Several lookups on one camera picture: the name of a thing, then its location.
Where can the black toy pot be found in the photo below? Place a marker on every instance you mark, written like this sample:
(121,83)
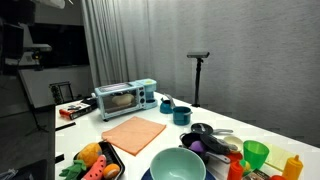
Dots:
(187,138)

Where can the yellow green toy fruit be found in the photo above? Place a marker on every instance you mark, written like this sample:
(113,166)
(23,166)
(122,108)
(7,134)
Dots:
(246,165)

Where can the purple eggplant toy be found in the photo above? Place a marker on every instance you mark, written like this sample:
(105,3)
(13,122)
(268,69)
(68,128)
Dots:
(197,146)

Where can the watermelon slice plush toy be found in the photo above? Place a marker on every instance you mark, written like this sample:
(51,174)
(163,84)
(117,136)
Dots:
(96,168)

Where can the light green bowl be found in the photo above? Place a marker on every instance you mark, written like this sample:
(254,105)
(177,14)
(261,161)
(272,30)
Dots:
(176,165)

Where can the small white bowl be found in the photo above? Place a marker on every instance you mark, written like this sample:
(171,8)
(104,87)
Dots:
(235,141)

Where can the black grill tray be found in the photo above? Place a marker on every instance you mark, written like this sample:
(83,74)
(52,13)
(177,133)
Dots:
(115,156)

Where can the green translucent cup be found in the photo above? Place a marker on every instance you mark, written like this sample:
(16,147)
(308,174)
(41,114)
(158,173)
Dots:
(255,153)

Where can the camera on tripod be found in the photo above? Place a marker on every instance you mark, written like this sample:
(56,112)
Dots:
(38,47)

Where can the teal toy pot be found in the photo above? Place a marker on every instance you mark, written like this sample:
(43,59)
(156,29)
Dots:
(181,116)

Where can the brown printed packet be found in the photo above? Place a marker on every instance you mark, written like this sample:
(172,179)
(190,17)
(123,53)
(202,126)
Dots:
(259,175)

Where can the pale yellow cutting board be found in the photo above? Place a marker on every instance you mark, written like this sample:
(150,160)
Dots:
(278,156)

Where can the orange cloth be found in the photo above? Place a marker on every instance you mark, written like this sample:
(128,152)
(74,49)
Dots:
(133,133)

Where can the light blue toaster oven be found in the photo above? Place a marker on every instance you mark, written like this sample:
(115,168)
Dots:
(116,100)

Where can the black wall screen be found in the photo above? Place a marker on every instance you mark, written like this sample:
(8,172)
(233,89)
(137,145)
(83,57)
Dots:
(63,43)

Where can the small black frying pan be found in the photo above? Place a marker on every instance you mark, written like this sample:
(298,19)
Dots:
(200,128)

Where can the red ketchup bottle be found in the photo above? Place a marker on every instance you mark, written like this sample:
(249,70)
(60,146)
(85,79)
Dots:
(235,171)
(278,178)

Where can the yellow mustard bottle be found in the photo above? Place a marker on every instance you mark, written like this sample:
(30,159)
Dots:
(292,170)

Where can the red and black box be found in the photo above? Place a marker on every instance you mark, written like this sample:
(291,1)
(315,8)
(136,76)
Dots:
(78,109)

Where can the teal toy kettle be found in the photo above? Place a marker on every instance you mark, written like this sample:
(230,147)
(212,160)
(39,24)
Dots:
(165,107)

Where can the grey curtain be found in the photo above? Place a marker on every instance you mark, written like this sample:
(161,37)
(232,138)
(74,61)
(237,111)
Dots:
(110,40)

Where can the pineapple plush toy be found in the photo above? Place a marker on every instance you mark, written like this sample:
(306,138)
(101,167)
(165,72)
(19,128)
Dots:
(89,154)

